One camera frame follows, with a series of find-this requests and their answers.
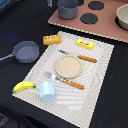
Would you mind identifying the yellow toy box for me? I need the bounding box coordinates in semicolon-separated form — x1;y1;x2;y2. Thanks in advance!
76;38;94;50

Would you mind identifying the orange toy bread loaf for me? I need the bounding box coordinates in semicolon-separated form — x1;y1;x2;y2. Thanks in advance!
43;35;61;45

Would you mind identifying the light blue milk carton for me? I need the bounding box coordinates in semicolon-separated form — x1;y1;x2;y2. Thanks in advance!
39;81;55;103

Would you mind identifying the yellow toy banana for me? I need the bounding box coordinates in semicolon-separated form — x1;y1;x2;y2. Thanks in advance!
12;81;36;93

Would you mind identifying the round wooden plate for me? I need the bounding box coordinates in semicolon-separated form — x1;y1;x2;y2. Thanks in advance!
55;55;82;78

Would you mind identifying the beige woven placemat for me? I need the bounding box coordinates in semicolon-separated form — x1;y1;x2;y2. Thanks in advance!
13;31;114;128

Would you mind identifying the grey frying pan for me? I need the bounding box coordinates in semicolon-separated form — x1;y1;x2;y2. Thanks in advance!
0;41;40;63

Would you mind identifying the grey cooking pot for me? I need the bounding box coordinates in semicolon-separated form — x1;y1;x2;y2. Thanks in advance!
57;0;78;20

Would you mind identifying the beige bowl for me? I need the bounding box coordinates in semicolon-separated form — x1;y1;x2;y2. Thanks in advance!
116;4;128;30

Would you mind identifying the fork with wooden handle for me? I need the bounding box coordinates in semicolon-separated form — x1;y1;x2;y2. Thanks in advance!
44;72;84;90

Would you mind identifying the knife with wooden handle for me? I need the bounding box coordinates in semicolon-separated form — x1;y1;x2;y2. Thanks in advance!
58;49;97;63

